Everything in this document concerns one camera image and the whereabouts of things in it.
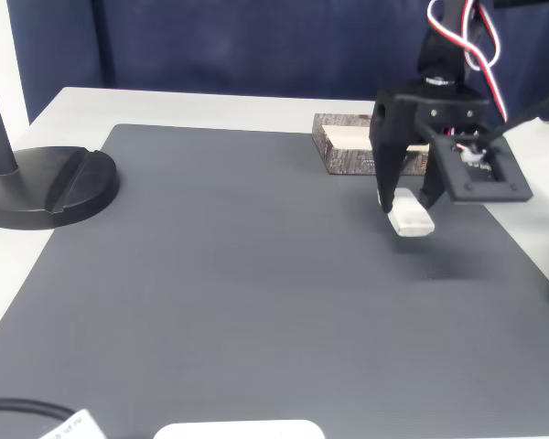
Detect white rectangular block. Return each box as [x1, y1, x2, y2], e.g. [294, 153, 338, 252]
[375, 187, 436, 238]

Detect bark-patterned cardboard box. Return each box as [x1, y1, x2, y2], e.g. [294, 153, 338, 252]
[311, 112, 434, 177]

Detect grey table mat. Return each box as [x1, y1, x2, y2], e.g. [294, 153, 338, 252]
[0, 123, 549, 439]

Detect white rounded device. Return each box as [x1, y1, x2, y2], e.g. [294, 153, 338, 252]
[153, 419, 326, 439]

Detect black round stand base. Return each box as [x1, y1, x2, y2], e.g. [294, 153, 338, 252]
[0, 145, 121, 230]

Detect white printed label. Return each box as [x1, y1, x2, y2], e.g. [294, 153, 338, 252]
[38, 408, 106, 439]

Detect red white servo wire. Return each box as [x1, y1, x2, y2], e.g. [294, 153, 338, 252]
[427, 0, 509, 123]

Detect black camera cable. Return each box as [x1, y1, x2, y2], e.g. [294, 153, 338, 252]
[482, 89, 549, 141]

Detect thin black cable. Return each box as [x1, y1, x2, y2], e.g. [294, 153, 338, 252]
[0, 397, 74, 424]

